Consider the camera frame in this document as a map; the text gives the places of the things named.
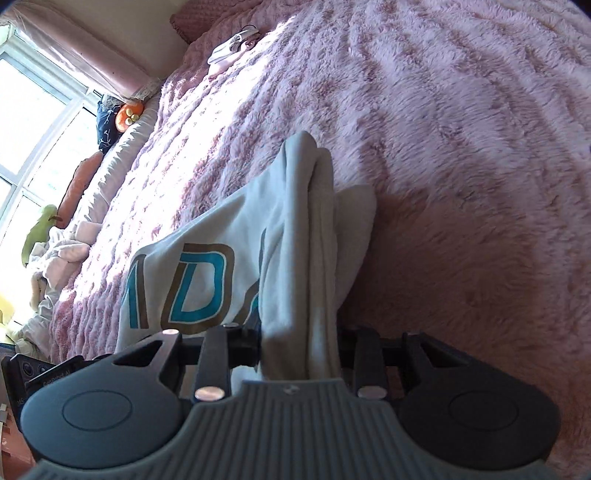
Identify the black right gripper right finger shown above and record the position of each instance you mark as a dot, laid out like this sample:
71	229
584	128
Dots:
362	361

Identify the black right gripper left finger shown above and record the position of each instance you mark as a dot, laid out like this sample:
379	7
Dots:
225	347

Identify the white printed sweatshirt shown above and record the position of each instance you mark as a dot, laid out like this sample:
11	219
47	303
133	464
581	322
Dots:
283	252

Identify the small pink white clothes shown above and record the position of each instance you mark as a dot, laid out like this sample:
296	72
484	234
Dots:
227	53

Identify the crumpled pink blanket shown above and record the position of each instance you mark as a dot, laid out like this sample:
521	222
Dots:
51	264

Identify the green plush toy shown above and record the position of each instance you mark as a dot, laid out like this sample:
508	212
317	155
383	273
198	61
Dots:
39	233

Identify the pink long pillow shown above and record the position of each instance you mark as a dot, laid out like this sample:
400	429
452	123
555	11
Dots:
81	179

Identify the dark blue floral cushion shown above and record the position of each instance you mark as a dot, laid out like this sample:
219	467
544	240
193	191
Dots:
107	133

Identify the orange plush toy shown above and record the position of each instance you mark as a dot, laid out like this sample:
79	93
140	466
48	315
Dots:
127	115

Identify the pink fluffy bed blanket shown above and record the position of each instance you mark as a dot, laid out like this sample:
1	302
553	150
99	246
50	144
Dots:
471	120

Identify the pink window curtain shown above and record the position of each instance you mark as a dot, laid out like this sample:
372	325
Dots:
76	49

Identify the purple quilted headboard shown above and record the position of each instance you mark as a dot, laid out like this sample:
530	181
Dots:
192	20

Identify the white window frame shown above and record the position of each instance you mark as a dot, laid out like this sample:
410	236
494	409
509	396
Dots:
48	126

